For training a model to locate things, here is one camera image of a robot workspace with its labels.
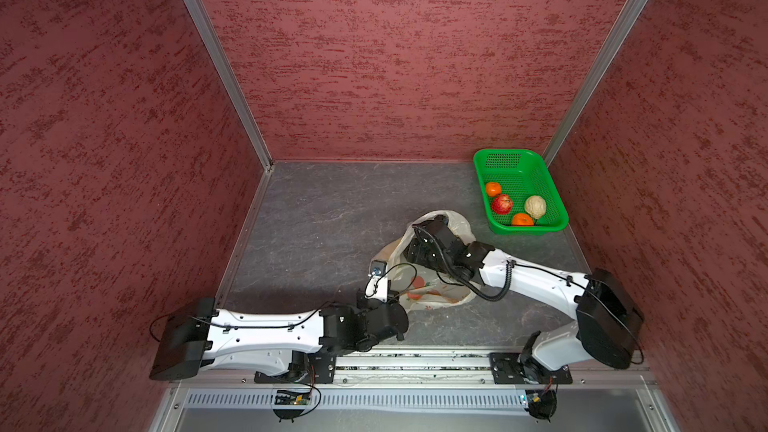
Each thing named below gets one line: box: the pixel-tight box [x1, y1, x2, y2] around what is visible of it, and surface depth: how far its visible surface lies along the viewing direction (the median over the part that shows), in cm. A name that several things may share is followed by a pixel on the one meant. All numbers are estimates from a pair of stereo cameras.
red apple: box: [492, 194, 513, 215], surface depth 104 cm
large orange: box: [512, 213, 534, 226], surface depth 100 cm
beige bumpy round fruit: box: [525, 195, 546, 220], surface depth 104 cm
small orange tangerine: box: [486, 182, 502, 197], surface depth 111 cm
